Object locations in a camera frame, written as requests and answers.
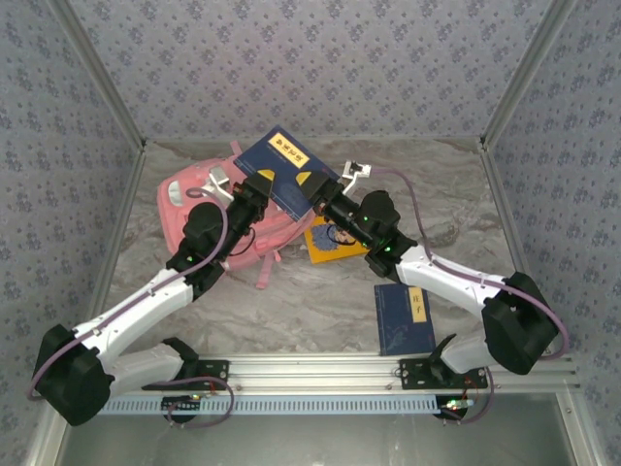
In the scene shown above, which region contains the dark blue book four-character label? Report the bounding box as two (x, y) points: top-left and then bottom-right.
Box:
(233, 124), (341, 222)

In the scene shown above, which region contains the pink backpack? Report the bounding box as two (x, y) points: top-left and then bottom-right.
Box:
(155, 140), (316, 291)

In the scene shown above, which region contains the orange cartoon cover book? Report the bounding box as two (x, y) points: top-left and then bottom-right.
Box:
(304, 216), (373, 266)

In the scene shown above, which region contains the dark blue book two-character label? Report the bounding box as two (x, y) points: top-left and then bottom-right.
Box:
(374, 283), (437, 358)

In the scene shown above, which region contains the small black controller board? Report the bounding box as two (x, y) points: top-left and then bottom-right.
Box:
(439, 396), (474, 417)
(161, 395), (203, 414)

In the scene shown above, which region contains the grey metal shelf panel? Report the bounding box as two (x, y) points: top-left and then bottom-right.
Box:
(48, 415), (578, 466)

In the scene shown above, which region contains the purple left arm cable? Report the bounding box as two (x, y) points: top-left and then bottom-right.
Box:
(26, 187), (229, 403)

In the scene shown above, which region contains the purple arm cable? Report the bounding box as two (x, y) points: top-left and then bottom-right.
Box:
(371, 167), (571, 360)
(26, 187), (229, 403)

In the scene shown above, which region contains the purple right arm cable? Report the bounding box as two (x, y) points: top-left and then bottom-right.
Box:
(371, 167), (571, 360)

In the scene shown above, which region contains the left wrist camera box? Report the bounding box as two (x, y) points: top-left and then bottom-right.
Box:
(208, 163), (235, 203)

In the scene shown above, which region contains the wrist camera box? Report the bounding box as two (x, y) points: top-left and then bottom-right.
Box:
(208, 163), (235, 203)
(341, 160), (373, 193)

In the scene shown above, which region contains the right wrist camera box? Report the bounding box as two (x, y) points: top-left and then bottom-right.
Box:
(341, 160), (373, 193)

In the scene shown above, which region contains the aluminium table side rail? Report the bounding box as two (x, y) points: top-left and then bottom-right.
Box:
(479, 143), (557, 355)
(72, 143), (149, 358)

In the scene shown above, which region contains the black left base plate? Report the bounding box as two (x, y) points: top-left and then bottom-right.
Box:
(141, 358), (230, 392)

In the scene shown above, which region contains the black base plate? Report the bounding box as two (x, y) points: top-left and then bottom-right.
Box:
(141, 358), (230, 392)
(398, 357), (489, 391)

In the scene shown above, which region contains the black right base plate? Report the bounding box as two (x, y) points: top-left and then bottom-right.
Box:
(398, 357), (489, 391)

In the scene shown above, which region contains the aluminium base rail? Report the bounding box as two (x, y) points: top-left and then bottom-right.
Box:
(51, 353), (582, 394)

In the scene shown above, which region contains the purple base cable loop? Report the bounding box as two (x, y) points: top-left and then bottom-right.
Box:
(439, 364), (501, 426)
(164, 373), (235, 429)

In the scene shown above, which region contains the aluminium frame post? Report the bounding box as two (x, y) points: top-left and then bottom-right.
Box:
(48, 0), (147, 150)
(479, 0), (581, 147)

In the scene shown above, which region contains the pale blue slotted cable duct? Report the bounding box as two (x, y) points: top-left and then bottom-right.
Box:
(99, 395), (441, 416)

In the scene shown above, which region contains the aluminium frame leg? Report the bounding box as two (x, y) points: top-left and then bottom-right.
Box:
(21, 392), (74, 466)
(555, 392), (605, 466)

